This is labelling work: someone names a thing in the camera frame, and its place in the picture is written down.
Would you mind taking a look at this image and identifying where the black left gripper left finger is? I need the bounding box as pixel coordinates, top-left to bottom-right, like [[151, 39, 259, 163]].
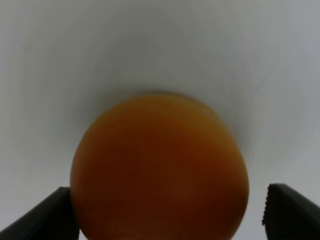
[[0, 187, 80, 240]]

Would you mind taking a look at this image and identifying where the red orange round bun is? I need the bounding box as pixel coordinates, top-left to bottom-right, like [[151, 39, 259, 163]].
[[70, 93, 249, 240]]

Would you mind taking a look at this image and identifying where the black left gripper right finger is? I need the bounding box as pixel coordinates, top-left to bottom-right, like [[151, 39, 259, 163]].
[[262, 183, 320, 240]]

